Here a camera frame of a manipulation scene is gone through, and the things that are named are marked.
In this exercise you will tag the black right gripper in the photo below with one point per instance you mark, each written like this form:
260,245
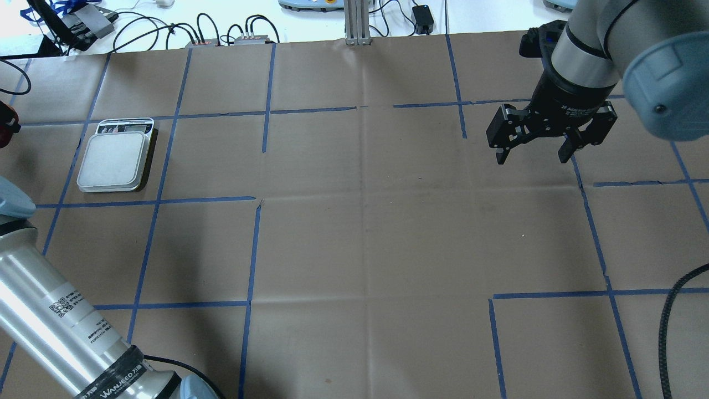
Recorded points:
566,98

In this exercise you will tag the red yellow mango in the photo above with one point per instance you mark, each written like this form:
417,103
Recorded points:
10,124

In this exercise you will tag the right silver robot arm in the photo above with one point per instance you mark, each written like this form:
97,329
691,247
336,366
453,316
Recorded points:
656,49

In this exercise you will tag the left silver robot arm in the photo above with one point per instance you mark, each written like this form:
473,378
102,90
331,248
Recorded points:
51,320

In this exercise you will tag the black power adapter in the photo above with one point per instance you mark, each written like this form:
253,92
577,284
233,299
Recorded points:
423,20

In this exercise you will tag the grey usb hub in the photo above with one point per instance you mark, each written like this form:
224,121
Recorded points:
252,40

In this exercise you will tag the silver digital kitchen scale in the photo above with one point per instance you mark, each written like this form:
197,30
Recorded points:
117,155

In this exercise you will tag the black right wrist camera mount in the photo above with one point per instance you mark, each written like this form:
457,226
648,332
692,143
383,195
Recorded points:
540,42

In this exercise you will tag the aluminium frame post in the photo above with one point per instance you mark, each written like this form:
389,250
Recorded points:
357,22

